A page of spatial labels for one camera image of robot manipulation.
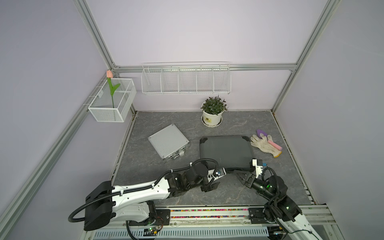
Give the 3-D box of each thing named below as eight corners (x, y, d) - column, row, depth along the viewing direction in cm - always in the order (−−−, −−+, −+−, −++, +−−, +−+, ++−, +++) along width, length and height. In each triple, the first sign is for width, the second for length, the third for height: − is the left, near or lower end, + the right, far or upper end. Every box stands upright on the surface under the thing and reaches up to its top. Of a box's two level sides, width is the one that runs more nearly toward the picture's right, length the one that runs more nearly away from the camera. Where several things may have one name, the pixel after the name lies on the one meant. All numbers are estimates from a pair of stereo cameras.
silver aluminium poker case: (166, 165, 93) (164, 161, 89) (150, 141, 104) (147, 137, 100) (191, 148, 101) (191, 144, 96) (174, 128, 112) (173, 123, 108)
